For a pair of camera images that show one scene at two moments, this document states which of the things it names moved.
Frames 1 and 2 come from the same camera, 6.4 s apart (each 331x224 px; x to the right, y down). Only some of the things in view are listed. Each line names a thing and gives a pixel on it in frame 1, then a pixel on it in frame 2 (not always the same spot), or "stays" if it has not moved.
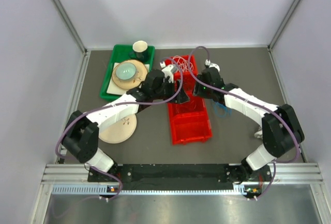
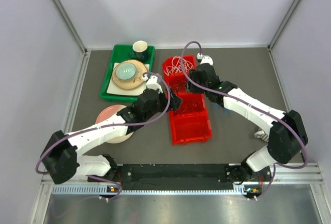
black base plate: [181, 176] stays
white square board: [113, 88] stays
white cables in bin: [184, 65] stays
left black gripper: [181, 98] -> [175, 102]
